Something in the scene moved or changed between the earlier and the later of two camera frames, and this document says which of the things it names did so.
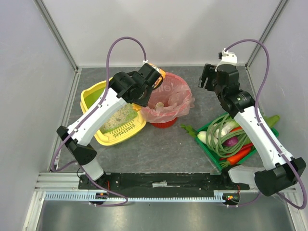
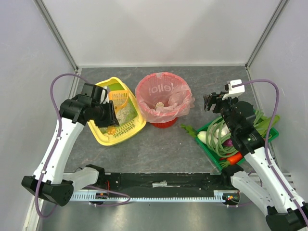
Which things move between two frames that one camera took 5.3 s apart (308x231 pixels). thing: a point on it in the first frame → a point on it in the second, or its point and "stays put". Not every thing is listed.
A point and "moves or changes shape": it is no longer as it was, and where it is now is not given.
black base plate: (161, 182) stays put
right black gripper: (207, 75) → (217, 103)
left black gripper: (152, 74) → (106, 114)
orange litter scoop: (137, 107) moves or changes shape
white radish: (201, 135) stays put
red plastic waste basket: (168, 101) stays put
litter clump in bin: (160, 104) stays put
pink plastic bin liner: (175, 94) stays put
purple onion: (230, 142) stays put
